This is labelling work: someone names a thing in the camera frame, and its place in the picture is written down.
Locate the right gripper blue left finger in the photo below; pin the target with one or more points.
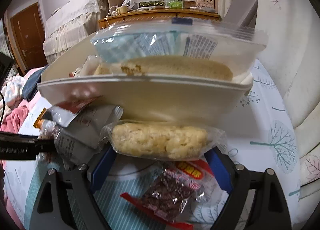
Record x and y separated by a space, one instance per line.
99 167

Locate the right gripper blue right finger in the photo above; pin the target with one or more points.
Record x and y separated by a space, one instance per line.
222 167

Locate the orange snack packet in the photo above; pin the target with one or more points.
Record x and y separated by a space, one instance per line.
38 124

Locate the red dates candy packet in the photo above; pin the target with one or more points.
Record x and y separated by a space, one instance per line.
184 195

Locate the rice cracker clear bag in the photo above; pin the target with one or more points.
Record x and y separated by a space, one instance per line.
167 141

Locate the beige long biscuit bar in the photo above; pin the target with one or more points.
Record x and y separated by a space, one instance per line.
177 65

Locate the light blue zip bag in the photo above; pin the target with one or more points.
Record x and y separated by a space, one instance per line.
235 46

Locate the dark red snowflake snack packet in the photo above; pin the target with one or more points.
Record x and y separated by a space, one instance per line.
65 112

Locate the pink fleece garment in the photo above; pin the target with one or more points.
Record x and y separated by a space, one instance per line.
13 121

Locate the pink bed quilt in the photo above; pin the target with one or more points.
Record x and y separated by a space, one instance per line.
16 176

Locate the floral white blanket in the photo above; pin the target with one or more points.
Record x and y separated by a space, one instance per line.
12 92

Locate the patterned blue white tablecloth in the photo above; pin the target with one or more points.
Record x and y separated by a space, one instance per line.
259 133

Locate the folded dark blue jeans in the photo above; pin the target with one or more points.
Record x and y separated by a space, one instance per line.
30 88

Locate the white plastic storage bin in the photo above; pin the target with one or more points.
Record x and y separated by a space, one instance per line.
143 98

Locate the brown wooden door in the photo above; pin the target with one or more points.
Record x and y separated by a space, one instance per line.
29 36

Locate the lace covered cabinet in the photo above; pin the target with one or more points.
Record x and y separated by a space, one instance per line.
70 24

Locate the wooden desk with drawers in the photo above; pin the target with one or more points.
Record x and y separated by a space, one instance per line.
158 14

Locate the grey office chair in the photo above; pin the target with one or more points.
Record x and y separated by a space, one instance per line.
242 13

